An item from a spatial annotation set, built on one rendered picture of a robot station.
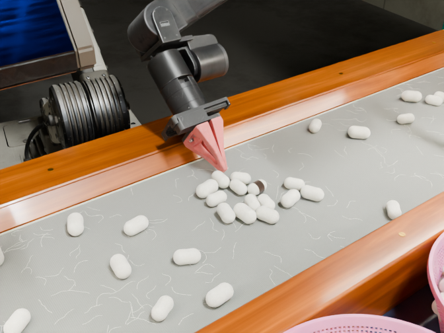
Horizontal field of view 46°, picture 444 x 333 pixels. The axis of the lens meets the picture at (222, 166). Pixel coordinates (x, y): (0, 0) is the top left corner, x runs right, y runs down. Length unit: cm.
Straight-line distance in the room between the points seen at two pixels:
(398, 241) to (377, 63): 59
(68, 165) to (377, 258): 46
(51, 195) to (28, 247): 9
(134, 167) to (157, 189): 5
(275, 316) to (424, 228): 25
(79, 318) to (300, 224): 31
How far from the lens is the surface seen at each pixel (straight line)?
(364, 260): 65
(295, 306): 58
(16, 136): 156
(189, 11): 86
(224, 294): 60
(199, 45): 87
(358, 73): 114
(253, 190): 76
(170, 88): 80
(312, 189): 76
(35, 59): 39
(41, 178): 80
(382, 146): 93
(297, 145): 90
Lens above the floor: 119
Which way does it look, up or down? 33 degrees down
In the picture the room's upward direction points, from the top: straight up
